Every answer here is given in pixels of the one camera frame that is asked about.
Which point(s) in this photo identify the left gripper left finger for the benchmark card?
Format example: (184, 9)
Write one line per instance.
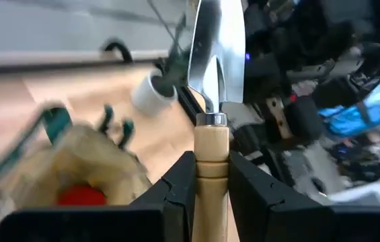
(179, 201)

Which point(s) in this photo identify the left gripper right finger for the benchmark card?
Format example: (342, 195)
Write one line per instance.
(263, 208)

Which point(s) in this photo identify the red gardening glove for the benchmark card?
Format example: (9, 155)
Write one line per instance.
(82, 196)

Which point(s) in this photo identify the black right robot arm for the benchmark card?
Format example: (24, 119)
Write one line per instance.
(263, 80)

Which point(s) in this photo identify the beige green-trimmed gardening bag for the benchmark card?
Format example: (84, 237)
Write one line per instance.
(85, 158)

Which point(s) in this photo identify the white plant pot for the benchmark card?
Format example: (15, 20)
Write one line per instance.
(149, 99)

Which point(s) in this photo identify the green leafy plant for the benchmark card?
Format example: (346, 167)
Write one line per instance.
(176, 57)

